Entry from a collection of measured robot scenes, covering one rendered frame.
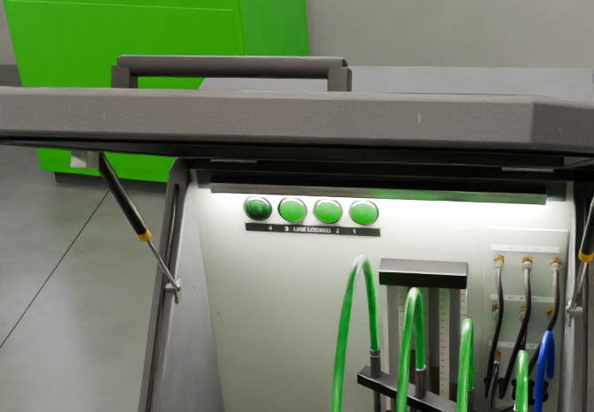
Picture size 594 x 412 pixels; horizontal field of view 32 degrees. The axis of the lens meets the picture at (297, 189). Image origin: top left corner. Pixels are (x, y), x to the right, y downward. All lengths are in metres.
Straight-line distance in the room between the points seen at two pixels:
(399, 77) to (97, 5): 2.54
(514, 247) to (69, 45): 2.98
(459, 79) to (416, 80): 0.07
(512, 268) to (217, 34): 2.54
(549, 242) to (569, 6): 3.77
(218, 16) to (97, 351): 1.35
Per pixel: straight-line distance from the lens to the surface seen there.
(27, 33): 4.50
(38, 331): 3.92
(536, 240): 1.71
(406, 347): 1.44
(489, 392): 1.81
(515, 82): 1.86
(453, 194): 1.64
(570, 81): 1.86
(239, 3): 4.02
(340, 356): 1.40
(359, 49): 5.57
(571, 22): 5.45
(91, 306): 3.98
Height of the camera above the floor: 2.28
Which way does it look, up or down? 30 degrees down
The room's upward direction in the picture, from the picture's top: 5 degrees counter-clockwise
